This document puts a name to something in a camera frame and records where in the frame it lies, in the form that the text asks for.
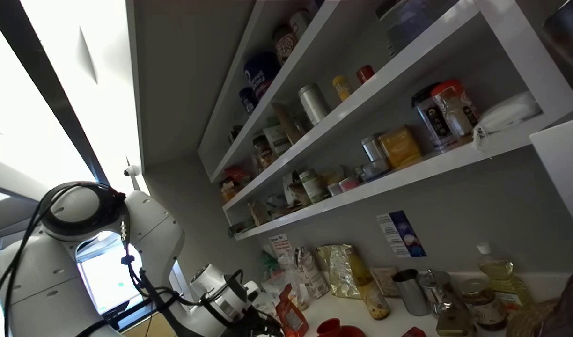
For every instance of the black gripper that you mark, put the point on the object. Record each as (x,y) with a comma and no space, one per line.
(252,319)

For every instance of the orange Tim Hortons packet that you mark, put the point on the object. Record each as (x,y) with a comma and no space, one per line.
(292,318)

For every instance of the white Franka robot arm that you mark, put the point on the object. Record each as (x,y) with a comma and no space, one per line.
(56,275)

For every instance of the pink packet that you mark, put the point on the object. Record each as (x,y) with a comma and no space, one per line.
(350,185)

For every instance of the yellow food packet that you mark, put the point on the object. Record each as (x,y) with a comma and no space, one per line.
(400,149)

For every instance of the white printed packets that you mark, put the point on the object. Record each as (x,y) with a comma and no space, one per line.
(297,265)

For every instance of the red plate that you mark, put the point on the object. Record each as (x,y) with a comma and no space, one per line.
(344,331)

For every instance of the gold foil bag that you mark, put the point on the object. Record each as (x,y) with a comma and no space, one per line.
(344,271)

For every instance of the yellow liquid glass bottle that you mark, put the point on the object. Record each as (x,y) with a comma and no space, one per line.
(378,301)

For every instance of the steel canister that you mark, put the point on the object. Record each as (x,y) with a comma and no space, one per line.
(411,293)

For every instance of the clear glass jar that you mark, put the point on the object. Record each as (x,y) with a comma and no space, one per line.
(453,312)

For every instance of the brown box white label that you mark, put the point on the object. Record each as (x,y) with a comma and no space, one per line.
(277,140)

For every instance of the silver canister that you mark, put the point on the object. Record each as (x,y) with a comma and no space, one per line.
(374,153)

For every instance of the white cylindrical bottle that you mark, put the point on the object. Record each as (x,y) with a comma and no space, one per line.
(314,104)

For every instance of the pale oil bottle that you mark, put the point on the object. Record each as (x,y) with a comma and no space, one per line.
(501,275)

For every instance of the small yellow container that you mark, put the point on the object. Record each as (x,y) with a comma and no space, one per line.
(342,87)

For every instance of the blue container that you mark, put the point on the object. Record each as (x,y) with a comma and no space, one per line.
(262,74)

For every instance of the dark canister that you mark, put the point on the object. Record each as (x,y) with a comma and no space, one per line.
(430,117)

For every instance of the small red can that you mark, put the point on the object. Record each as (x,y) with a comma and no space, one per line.
(365,74)

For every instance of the white label canister red lid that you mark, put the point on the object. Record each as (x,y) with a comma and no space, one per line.
(454,106)

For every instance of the brown round jar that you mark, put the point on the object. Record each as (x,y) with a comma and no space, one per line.
(284,42)

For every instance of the white powder plastic bag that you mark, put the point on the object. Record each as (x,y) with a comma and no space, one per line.
(505,114)

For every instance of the dark bowl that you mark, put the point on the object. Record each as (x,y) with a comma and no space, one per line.
(419,20)

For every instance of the dark round metal pot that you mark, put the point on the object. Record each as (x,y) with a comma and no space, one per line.
(569,26)

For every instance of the white wall shelf unit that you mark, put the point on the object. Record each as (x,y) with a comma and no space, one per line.
(363,125)

